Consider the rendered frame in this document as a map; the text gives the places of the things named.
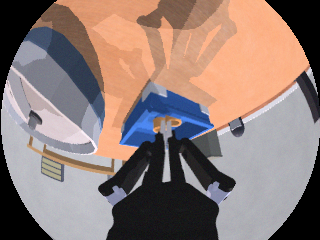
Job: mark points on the bronze bushing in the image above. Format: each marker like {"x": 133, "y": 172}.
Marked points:
{"x": 174, "y": 123}
{"x": 157, "y": 123}

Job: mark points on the blue crate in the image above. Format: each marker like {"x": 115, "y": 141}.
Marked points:
{"x": 160, "y": 100}

